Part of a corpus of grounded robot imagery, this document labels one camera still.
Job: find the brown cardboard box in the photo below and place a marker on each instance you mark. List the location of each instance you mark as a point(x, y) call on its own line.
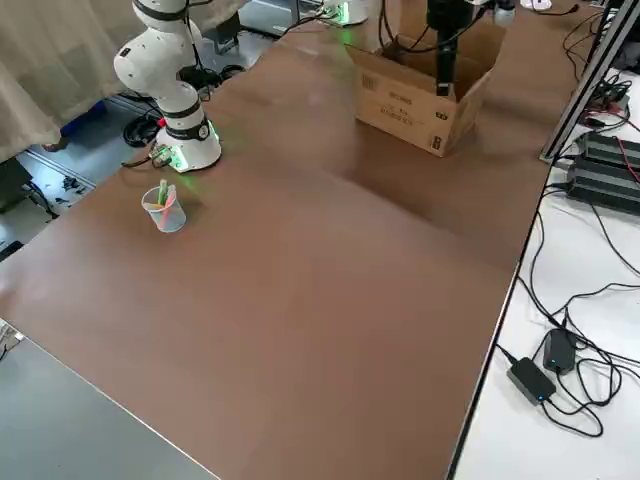
point(400, 105)

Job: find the green pen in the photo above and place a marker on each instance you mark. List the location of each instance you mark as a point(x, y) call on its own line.
point(162, 192)

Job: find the black power supply unit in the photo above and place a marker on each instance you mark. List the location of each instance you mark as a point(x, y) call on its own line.
point(605, 185)
point(610, 147)

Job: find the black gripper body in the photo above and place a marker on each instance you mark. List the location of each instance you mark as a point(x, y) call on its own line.
point(447, 12)

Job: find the clear plastic cup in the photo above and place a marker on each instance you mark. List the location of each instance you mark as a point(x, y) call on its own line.
point(172, 217)

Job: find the black power adapter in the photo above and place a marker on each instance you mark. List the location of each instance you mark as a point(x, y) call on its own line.
point(560, 350)
point(531, 379)

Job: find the grey side table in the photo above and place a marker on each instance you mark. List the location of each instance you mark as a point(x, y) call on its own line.
point(60, 425)

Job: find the orange pen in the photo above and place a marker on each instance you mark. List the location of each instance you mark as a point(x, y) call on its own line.
point(161, 204)

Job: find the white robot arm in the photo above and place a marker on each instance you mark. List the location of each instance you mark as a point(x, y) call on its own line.
point(150, 60)
point(352, 10)

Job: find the aluminium frame post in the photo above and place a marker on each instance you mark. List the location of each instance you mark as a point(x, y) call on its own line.
point(585, 80)

